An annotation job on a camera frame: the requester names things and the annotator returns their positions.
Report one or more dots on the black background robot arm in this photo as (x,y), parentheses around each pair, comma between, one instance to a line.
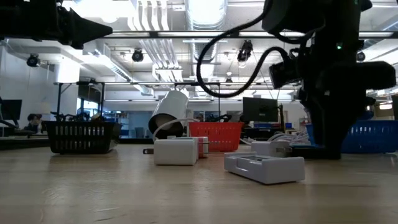
(66,117)
(219,118)

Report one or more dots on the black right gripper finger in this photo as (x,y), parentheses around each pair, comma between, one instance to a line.
(321,130)
(367,76)

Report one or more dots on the black ceiling light rail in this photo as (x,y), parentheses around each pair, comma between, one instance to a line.
(186,34)

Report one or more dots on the black computer monitor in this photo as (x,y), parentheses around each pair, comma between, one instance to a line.
(259,109)

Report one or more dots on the black plastic basket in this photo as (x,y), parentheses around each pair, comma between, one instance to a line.
(77,123)

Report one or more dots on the red plastic basket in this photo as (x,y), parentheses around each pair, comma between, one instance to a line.
(224,137)

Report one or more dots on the white square wall charger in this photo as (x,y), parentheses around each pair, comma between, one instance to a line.
(264,148)

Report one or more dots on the pink and white charger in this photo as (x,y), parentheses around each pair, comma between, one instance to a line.
(203,146)

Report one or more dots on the white cylindrical lamp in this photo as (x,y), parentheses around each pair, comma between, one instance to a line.
(172,105)

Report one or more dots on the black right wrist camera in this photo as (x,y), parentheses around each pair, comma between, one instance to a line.
(283,74)

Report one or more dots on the black metal rack frame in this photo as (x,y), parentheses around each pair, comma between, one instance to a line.
(59,102)

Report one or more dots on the white digital clock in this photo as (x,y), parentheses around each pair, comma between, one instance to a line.
(273,171)

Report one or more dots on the silver ventilation duct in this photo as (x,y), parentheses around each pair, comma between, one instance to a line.
(205,18)

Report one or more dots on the blue plastic basket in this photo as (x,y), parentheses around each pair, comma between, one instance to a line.
(373,137)

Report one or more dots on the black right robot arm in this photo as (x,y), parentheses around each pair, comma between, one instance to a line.
(335,25)

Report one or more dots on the black ceiling spotlight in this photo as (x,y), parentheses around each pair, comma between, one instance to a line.
(361,56)
(32,59)
(246,48)
(137,55)

